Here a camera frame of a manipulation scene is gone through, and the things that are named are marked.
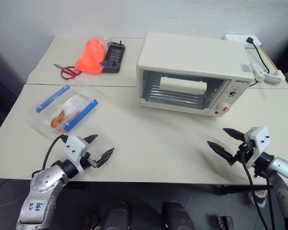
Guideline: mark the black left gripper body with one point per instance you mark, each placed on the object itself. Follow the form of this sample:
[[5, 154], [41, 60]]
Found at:
[[87, 160]]

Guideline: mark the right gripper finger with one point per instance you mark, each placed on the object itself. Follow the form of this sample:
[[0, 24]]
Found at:
[[220, 150], [235, 134]]

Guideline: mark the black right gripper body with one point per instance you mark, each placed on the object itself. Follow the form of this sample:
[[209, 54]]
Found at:
[[246, 152]]

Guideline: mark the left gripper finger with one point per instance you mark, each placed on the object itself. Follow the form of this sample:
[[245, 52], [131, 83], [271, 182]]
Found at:
[[105, 157], [91, 139]]

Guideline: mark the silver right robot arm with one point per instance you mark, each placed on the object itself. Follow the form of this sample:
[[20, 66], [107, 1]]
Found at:
[[283, 175]]

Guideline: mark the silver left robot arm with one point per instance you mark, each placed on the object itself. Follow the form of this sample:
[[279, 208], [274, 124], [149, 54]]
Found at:
[[43, 187]]

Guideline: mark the white and red timer knob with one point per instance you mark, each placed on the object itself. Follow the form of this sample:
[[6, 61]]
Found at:
[[222, 109]]

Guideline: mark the orange item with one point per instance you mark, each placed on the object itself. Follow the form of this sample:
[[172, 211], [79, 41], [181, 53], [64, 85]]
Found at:
[[57, 121]]

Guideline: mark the clear plastic container blue clips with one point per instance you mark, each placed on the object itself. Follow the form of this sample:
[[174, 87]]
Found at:
[[48, 112]]

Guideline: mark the cream toaster oven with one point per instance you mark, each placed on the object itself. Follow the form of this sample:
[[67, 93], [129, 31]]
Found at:
[[192, 55]]

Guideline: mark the dark rounded shape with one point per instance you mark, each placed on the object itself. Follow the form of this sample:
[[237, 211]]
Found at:
[[177, 218], [116, 218]]

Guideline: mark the white glue gun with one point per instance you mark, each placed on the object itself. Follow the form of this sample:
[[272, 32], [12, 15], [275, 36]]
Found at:
[[271, 77]]

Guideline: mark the orange plastic bag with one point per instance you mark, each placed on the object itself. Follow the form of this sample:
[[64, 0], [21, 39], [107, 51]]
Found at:
[[91, 56]]

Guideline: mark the black handheld game console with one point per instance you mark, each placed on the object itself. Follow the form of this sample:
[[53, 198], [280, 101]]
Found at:
[[113, 56]]

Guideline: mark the white power strip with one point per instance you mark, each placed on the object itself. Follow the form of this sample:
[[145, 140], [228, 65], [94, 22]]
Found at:
[[237, 38]]

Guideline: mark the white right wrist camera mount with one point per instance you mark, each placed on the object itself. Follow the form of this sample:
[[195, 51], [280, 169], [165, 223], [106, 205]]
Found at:
[[259, 141]]

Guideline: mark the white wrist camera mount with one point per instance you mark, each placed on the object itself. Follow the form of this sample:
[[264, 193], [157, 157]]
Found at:
[[259, 141], [73, 147]]

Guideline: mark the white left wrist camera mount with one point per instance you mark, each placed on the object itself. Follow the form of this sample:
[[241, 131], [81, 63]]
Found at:
[[73, 147]]

